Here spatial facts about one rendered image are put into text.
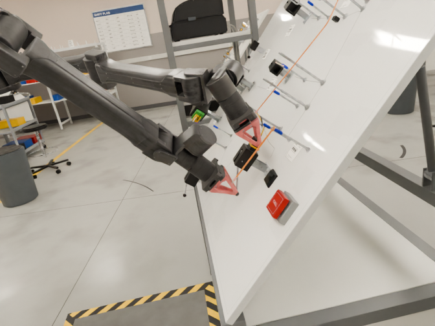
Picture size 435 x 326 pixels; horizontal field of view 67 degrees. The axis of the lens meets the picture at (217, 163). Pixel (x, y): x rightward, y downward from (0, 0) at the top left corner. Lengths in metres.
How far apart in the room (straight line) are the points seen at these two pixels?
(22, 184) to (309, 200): 3.90
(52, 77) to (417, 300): 0.95
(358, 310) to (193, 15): 1.52
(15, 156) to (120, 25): 5.17
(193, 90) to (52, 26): 8.51
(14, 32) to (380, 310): 0.96
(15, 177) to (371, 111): 3.97
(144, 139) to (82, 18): 8.25
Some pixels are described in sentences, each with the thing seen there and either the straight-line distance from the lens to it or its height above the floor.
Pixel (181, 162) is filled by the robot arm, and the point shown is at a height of 1.17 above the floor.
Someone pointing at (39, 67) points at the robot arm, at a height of 1.45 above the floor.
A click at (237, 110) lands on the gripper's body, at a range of 0.80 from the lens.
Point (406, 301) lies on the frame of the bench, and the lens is 0.97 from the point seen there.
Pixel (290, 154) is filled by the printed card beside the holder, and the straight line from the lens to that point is 0.83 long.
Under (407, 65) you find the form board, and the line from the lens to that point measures 0.70.
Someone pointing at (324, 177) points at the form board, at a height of 1.16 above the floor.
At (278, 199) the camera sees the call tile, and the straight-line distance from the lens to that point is 0.71.
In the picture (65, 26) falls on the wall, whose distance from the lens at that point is 9.13.
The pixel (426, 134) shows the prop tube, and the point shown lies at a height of 1.15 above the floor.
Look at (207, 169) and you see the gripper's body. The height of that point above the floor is 1.14.
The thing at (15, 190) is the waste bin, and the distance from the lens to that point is 4.34.
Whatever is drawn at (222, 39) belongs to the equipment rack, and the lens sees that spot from 1.80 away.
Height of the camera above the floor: 1.46
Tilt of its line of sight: 21 degrees down
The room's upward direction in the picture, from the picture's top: 9 degrees counter-clockwise
